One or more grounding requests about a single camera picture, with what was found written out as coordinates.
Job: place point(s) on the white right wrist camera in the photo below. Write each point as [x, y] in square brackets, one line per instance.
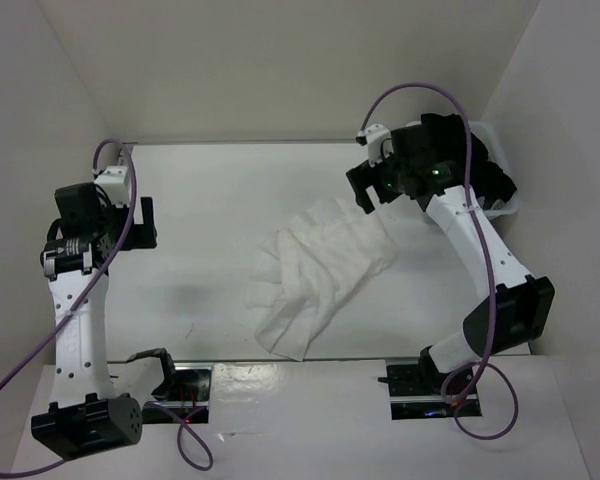
[377, 139]

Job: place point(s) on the white perforated plastic basket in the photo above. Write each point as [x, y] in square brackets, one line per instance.
[486, 133]

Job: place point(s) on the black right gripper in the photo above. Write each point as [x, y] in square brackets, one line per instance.
[362, 176]

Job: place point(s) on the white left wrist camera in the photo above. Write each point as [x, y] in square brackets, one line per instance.
[114, 181]

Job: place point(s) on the black skirt in basket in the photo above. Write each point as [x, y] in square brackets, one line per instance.
[493, 187]

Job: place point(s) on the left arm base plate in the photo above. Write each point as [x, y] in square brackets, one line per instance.
[188, 398]

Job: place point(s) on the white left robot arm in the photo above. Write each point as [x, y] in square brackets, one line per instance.
[90, 412]

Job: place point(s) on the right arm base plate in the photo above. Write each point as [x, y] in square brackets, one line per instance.
[415, 395]

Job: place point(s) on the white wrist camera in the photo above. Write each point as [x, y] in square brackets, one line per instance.
[114, 181]
[377, 139]

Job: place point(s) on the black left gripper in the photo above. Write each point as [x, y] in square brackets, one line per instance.
[142, 235]

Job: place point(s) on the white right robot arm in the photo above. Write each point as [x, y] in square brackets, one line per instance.
[513, 303]

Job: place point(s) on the white pleated skirt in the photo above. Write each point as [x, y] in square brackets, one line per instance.
[309, 268]

